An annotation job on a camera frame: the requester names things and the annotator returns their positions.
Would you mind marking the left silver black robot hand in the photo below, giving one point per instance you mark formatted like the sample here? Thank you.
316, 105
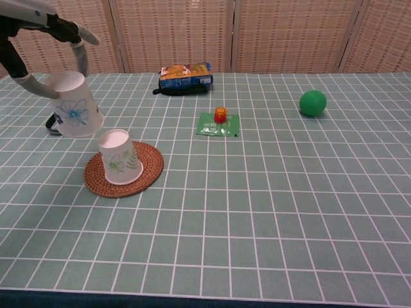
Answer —
29, 14

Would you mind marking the white cup blue flower print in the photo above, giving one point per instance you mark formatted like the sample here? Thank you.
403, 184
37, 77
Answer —
78, 112

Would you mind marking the white cup green flower print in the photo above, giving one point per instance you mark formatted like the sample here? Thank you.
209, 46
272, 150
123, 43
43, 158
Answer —
118, 160

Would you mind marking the brown woven round coaster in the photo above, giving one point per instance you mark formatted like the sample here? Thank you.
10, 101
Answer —
151, 163

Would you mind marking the bamboo folding screen panel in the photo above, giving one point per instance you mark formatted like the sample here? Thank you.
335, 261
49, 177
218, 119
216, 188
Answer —
173, 32
102, 22
385, 32
298, 32

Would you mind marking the blue orange snack box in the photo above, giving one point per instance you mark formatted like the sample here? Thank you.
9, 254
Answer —
186, 76

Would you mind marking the green foil sachet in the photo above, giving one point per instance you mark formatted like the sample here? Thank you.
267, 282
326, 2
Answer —
208, 128

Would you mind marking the orange red bottle cap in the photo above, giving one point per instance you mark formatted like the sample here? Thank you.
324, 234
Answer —
220, 115

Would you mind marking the green grid tablecloth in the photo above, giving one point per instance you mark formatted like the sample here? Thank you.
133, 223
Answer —
241, 208

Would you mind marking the green ball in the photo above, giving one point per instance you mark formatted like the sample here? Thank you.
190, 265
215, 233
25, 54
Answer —
313, 103

